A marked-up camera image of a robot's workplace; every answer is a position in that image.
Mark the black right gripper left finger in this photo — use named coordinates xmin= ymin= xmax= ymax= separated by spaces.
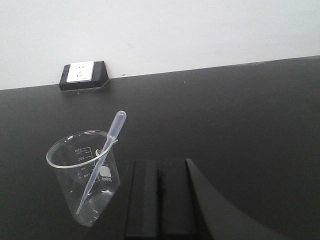
xmin=125 ymin=160 xmax=159 ymax=238

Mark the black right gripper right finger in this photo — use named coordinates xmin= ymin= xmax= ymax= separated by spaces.
xmin=159 ymin=158 xmax=198 ymax=237

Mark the clear plastic pipette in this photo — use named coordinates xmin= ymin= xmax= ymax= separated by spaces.
xmin=76 ymin=110 xmax=127 ymax=215

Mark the white socket in black housing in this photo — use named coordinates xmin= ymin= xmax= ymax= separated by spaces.
xmin=59 ymin=60 xmax=109 ymax=91

